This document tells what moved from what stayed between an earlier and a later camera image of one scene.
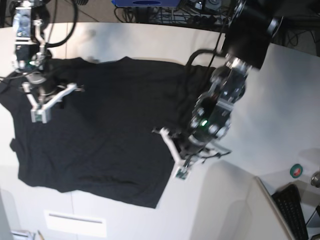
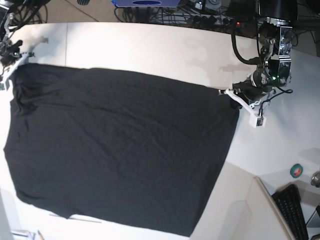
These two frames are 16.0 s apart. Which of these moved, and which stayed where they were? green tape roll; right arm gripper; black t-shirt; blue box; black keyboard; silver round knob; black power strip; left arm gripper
Moved: left arm gripper; black t-shirt; right arm gripper
Stayed: green tape roll; black keyboard; black power strip; blue box; silver round knob
